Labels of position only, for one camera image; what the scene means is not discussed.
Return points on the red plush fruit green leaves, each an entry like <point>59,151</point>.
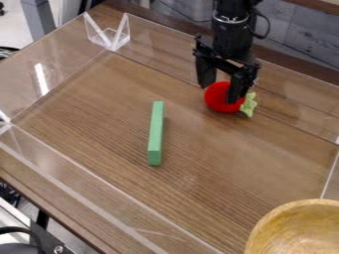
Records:
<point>215,98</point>

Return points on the wooden bowl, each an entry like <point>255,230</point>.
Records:
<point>300,227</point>

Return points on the black device with cable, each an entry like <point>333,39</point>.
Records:
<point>22,240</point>

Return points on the grey table leg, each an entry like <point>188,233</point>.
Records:
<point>39,16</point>

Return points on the green rectangular block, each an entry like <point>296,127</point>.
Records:
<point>155,138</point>

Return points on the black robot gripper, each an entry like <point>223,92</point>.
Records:
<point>240,67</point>

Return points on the clear acrylic enclosure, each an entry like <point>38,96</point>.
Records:
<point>76,96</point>

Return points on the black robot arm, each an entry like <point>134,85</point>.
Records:
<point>226,50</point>

